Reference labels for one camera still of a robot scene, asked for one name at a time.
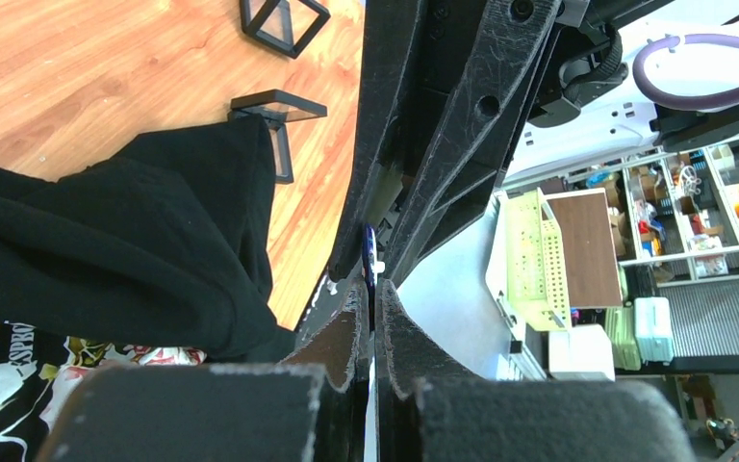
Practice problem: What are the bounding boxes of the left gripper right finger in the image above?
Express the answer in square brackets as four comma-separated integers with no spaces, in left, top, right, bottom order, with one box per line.
[374,279,696,461]

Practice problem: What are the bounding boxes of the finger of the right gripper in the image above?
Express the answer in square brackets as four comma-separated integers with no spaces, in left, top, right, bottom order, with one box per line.
[328,1,428,282]

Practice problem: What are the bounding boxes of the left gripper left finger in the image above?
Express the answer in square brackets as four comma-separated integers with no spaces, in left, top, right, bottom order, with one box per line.
[38,280,370,461]

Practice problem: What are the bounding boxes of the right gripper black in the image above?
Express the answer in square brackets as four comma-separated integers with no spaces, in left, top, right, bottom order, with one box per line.
[384,1,668,285]

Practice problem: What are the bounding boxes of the black square frame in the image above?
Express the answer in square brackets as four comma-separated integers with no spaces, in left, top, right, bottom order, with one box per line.
[239,0,331,60]
[229,90,328,185]

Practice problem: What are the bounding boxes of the blue round brooch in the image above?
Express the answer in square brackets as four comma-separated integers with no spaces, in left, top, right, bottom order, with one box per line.
[362,224,385,297]

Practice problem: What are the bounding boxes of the black printed t-shirt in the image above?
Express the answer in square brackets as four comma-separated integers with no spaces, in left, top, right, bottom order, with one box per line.
[0,115,295,461]

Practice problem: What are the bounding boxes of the brown board with pegboard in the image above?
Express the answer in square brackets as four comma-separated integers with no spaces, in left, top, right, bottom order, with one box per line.
[497,188,624,332]

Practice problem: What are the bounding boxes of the shelving with coloured bins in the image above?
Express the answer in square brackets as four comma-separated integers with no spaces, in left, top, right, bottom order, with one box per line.
[617,136,739,285]

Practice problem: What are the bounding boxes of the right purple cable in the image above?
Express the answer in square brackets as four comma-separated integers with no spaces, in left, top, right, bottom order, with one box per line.
[631,33,739,114]

